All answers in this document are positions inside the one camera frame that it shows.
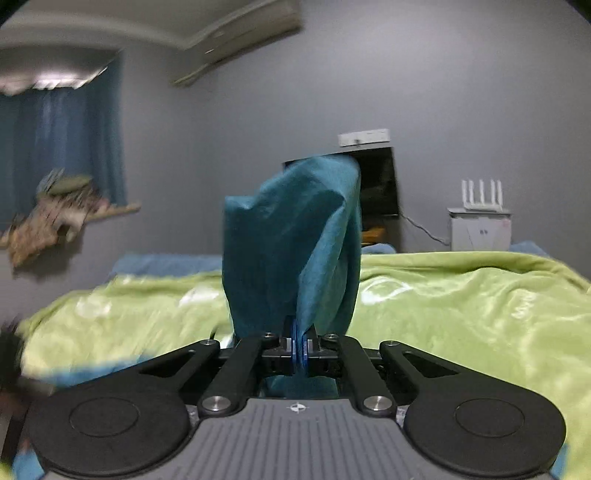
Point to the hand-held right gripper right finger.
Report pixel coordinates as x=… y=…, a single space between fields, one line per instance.
x=305 y=355

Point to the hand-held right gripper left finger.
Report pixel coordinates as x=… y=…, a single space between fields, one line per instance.
x=293 y=353

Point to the teal hooded jacket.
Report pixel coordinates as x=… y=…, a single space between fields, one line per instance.
x=286 y=240

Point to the mottled brown shelf decoration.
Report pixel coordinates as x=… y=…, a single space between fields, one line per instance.
x=51 y=217

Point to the green blanket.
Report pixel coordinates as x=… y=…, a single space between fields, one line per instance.
x=461 y=300

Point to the white cabinet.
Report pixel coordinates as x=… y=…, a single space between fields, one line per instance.
x=480 y=230

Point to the blue curtain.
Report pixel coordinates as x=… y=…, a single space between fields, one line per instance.
x=69 y=138

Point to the white router with antennas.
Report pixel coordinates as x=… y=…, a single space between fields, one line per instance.
x=482 y=203

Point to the white air conditioner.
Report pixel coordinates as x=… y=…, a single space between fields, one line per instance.
x=240 y=41

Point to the wooden wall shelf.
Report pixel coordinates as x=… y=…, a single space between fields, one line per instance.
x=120 y=210

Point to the black wall television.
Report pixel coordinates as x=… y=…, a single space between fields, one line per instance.
x=378 y=184

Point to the white wall outlet strip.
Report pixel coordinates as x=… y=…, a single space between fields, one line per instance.
x=364 y=137

